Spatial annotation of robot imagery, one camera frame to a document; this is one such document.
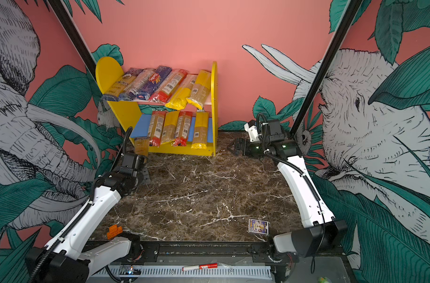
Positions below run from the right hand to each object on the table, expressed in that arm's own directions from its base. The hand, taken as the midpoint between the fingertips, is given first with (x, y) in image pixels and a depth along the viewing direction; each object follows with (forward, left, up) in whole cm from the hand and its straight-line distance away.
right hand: (234, 145), depth 72 cm
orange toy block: (-26, +54, -29) cm, 67 cm away
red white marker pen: (-39, +14, -30) cm, 51 cm away
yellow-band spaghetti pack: (+23, +35, -13) cm, 44 cm away
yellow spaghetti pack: (+22, +17, -15) cm, 32 cm away
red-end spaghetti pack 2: (+20, +27, -13) cm, 36 cm away
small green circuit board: (-40, +42, -31) cm, 66 cm away
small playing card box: (-23, -12, -30) cm, 40 cm away
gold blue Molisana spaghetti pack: (+9, +46, -11) cm, 48 cm away
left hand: (-5, +41, -13) cm, 43 cm away
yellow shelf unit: (+25, +23, -16) cm, 38 cm away
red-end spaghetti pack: (+25, +42, -13) cm, 51 cm away
